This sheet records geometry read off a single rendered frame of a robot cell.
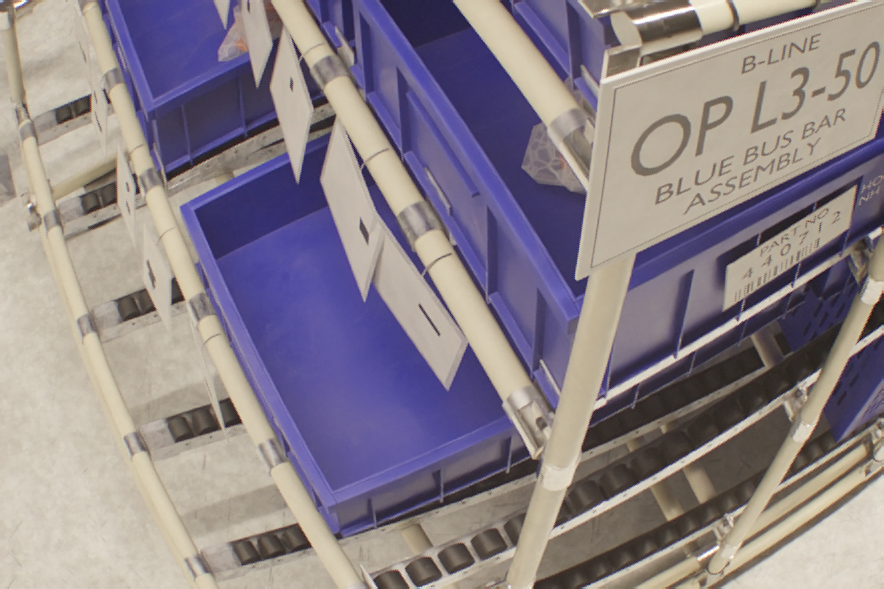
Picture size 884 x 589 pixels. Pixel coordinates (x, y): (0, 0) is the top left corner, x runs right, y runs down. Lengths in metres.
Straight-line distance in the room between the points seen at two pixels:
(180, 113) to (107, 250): 0.92
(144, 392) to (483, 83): 1.19
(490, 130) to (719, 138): 0.53
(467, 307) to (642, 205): 0.45
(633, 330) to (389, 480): 0.35
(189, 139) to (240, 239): 0.15
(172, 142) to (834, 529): 1.31
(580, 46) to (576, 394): 0.32
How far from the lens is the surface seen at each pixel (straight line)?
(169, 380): 2.60
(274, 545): 1.99
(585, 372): 1.22
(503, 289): 1.40
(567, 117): 1.07
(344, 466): 1.72
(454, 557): 1.69
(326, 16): 1.58
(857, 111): 1.12
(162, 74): 2.00
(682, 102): 0.94
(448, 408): 1.75
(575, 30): 1.01
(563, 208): 1.47
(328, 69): 1.57
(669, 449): 1.75
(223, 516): 2.50
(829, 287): 1.84
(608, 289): 1.12
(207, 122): 1.87
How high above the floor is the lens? 2.32
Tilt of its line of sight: 61 degrees down
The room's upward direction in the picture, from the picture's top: 5 degrees clockwise
